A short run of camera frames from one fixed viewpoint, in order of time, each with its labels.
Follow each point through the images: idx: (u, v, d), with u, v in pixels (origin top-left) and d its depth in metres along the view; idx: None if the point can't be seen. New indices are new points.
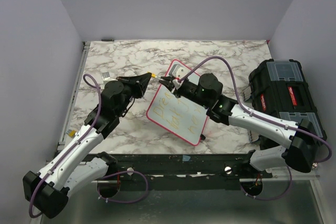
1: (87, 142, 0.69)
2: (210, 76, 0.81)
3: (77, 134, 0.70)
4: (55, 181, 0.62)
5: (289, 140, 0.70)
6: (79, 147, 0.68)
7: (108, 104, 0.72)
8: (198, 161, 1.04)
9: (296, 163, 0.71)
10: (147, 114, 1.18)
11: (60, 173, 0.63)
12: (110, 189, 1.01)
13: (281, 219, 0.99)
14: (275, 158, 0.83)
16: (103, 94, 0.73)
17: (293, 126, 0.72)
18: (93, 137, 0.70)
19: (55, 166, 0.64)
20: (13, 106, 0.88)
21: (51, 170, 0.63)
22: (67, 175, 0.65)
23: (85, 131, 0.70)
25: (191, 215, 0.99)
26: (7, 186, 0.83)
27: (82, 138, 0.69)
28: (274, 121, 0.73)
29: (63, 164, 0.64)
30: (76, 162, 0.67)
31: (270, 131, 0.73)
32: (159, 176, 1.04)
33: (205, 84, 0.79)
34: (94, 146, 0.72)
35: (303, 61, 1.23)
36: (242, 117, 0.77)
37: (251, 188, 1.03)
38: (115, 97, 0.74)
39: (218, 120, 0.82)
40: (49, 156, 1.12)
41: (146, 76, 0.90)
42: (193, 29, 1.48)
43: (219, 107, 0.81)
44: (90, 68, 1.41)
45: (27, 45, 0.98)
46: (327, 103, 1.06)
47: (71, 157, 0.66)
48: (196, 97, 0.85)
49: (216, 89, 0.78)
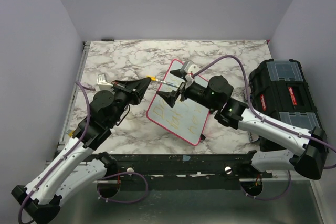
1: (73, 158, 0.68)
2: (220, 78, 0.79)
3: (67, 147, 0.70)
4: (39, 198, 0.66)
5: (302, 149, 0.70)
6: (65, 162, 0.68)
7: (97, 115, 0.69)
8: (198, 161, 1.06)
9: (307, 170, 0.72)
10: (147, 114, 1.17)
11: (45, 189, 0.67)
12: (110, 188, 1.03)
13: (281, 219, 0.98)
14: (282, 162, 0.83)
16: (92, 106, 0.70)
17: (305, 134, 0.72)
18: (80, 152, 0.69)
19: (41, 182, 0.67)
20: (13, 106, 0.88)
21: (36, 187, 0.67)
22: (55, 189, 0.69)
23: (73, 145, 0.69)
25: (191, 215, 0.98)
26: (7, 186, 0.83)
27: (69, 154, 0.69)
28: (286, 128, 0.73)
29: (49, 181, 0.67)
30: (63, 177, 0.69)
31: (282, 138, 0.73)
32: (159, 177, 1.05)
33: (214, 86, 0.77)
34: (83, 158, 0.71)
35: (304, 61, 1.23)
36: (253, 122, 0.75)
37: (251, 188, 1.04)
38: (105, 109, 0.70)
39: (226, 124, 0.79)
40: (49, 156, 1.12)
41: (146, 81, 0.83)
42: (193, 29, 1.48)
43: (228, 111, 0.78)
44: (90, 68, 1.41)
45: (27, 46, 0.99)
46: (327, 102, 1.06)
47: (56, 173, 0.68)
48: (203, 100, 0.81)
49: (226, 93, 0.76)
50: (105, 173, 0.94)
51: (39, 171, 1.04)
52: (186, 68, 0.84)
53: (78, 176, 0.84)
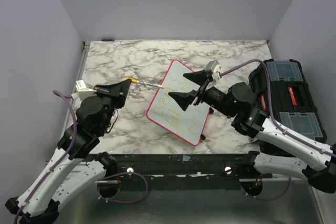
1: (60, 170, 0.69)
2: (243, 87, 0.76)
3: (53, 159, 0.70)
4: (31, 210, 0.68)
5: (324, 166, 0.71)
6: (52, 176, 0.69)
7: (84, 123, 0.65)
8: (199, 161, 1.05)
9: (326, 184, 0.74)
10: (147, 114, 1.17)
11: (35, 203, 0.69)
12: (109, 188, 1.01)
13: (281, 220, 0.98)
14: (292, 171, 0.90)
16: (78, 113, 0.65)
17: (327, 150, 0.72)
18: (66, 164, 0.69)
19: (30, 196, 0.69)
20: (13, 106, 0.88)
21: (27, 201, 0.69)
22: (46, 201, 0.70)
23: (59, 157, 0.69)
25: (191, 215, 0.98)
26: (7, 187, 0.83)
27: (55, 166, 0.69)
28: (310, 143, 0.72)
29: (38, 194, 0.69)
30: (52, 189, 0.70)
31: (304, 153, 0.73)
32: (159, 176, 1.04)
33: (238, 95, 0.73)
34: (70, 169, 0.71)
35: (304, 61, 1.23)
36: (274, 134, 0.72)
37: (251, 188, 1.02)
38: (93, 116, 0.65)
39: (244, 132, 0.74)
40: (49, 156, 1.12)
41: (127, 83, 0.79)
42: (193, 29, 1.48)
43: (247, 119, 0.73)
44: (90, 68, 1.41)
45: (27, 46, 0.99)
46: (327, 102, 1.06)
47: (44, 187, 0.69)
48: (221, 106, 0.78)
49: (250, 102, 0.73)
50: (105, 174, 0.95)
51: (39, 171, 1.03)
52: (211, 67, 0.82)
53: (77, 179, 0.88)
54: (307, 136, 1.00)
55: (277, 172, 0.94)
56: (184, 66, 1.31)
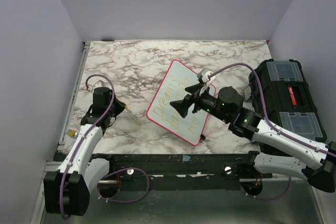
1: (92, 135, 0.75)
2: (229, 89, 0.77)
3: (82, 130, 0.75)
4: (78, 170, 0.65)
5: (319, 164, 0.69)
6: (86, 140, 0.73)
7: (103, 100, 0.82)
8: (198, 162, 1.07)
9: (323, 185, 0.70)
10: (147, 114, 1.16)
11: (80, 162, 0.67)
12: (110, 188, 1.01)
13: (280, 219, 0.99)
14: (291, 171, 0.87)
16: (95, 93, 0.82)
17: (323, 148, 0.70)
18: (95, 130, 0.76)
19: (72, 158, 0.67)
20: (13, 106, 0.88)
21: (70, 162, 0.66)
22: (84, 164, 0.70)
23: (87, 128, 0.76)
25: (191, 215, 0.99)
26: (8, 186, 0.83)
27: (87, 133, 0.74)
28: (304, 142, 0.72)
29: (79, 156, 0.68)
30: (88, 153, 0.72)
31: (299, 152, 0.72)
32: (159, 177, 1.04)
33: (224, 97, 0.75)
34: (97, 138, 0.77)
35: (304, 61, 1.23)
36: (269, 134, 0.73)
37: (251, 188, 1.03)
38: (106, 96, 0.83)
39: (240, 135, 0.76)
40: (49, 156, 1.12)
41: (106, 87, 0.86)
42: (193, 29, 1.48)
43: (242, 121, 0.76)
44: (90, 68, 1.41)
45: (27, 45, 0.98)
46: (327, 102, 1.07)
47: (83, 149, 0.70)
48: (214, 111, 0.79)
49: (236, 103, 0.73)
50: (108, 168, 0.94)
51: (40, 171, 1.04)
52: (202, 73, 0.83)
53: (88, 170, 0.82)
54: (307, 136, 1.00)
55: (278, 172, 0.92)
56: (184, 66, 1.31)
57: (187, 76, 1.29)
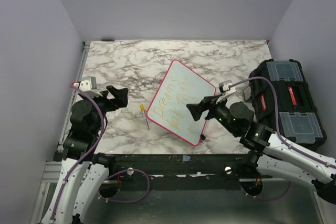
1: (74, 177, 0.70)
2: (240, 104, 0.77)
3: (64, 170, 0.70)
4: None
5: (329, 179, 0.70)
6: (69, 185, 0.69)
7: (82, 126, 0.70)
8: (199, 161, 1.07)
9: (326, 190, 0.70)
10: (147, 114, 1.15)
11: (62, 215, 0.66)
12: (111, 188, 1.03)
13: (281, 220, 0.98)
14: (299, 179, 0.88)
16: (72, 118, 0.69)
17: (333, 163, 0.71)
18: (78, 169, 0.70)
19: (54, 211, 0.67)
20: (13, 105, 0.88)
21: (52, 218, 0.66)
22: (70, 210, 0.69)
23: (69, 167, 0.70)
25: (191, 215, 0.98)
26: (7, 186, 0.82)
27: (68, 176, 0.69)
28: (314, 157, 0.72)
29: (61, 207, 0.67)
30: (73, 198, 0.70)
31: (309, 167, 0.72)
32: (159, 176, 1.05)
33: (235, 113, 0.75)
34: (83, 174, 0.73)
35: (303, 61, 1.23)
36: (280, 149, 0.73)
37: (251, 188, 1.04)
38: (86, 118, 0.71)
39: (252, 147, 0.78)
40: (49, 156, 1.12)
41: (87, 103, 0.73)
42: (192, 29, 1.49)
43: (253, 135, 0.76)
44: (90, 68, 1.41)
45: (27, 46, 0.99)
46: (327, 102, 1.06)
47: (65, 196, 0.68)
48: (226, 123, 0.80)
49: (247, 118, 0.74)
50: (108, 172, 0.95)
51: (40, 171, 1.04)
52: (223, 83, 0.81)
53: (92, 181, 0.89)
54: (307, 135, 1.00)
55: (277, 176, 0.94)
56: (184, 66, 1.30)
57: (187, 77, 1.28)
